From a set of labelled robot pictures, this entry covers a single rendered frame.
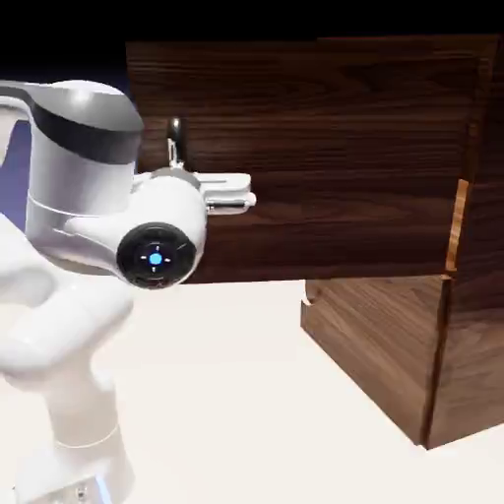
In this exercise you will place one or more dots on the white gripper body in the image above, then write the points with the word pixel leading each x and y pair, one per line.
pixel 228 192

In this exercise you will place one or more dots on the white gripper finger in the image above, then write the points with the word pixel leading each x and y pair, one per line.
pixel 174 154

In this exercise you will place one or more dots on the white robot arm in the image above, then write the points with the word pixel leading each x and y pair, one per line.
pixel 78 189

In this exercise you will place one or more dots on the large dark wood cabinet door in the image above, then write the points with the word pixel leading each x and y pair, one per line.
pixel 323 157

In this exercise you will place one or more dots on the small dark wood cabinet door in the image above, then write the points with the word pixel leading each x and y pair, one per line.
pixel 378 346

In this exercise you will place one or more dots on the dark wood cabinet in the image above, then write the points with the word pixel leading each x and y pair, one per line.
pixel 476 315

